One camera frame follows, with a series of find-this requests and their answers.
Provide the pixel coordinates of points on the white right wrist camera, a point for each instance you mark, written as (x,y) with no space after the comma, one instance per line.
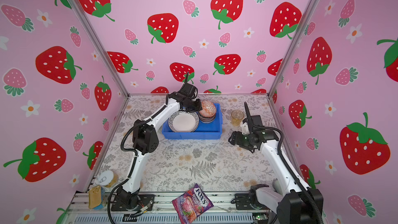
(245,128)

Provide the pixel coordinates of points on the blue chevron bottom bowl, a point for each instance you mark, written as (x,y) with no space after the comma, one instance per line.
(208,109)

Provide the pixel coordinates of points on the black leaf pattern red bowl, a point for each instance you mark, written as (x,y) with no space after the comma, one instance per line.
(207,119)

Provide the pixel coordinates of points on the amber glass cup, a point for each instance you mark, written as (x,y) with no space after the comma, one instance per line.
(236,117)

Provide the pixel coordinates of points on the blue plastic bin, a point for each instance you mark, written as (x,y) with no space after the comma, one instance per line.
(204,131)

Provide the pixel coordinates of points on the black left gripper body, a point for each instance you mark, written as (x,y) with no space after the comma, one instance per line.
(193,106)

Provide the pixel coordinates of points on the zigzag rim white plate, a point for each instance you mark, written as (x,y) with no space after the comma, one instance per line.
(182,121)

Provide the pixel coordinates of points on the purple Fox's candy bag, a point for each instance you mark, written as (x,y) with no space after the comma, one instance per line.
(190,205)

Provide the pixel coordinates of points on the aluminium corner post right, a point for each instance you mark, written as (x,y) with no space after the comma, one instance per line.
(307,14)

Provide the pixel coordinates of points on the aluminium corner post left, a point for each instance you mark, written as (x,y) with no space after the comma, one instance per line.
(96,42)

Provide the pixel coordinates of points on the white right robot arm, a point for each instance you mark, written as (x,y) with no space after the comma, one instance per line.
(290,200)

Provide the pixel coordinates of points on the tin can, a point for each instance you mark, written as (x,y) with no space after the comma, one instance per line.
(107,178)

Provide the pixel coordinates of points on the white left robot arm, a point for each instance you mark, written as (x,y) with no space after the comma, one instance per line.
(142,140)

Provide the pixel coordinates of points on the aluminium corner post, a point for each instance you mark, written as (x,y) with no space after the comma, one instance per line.
(96,42)
(307,14)

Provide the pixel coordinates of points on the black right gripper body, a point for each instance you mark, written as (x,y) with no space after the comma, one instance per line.
(243,140)

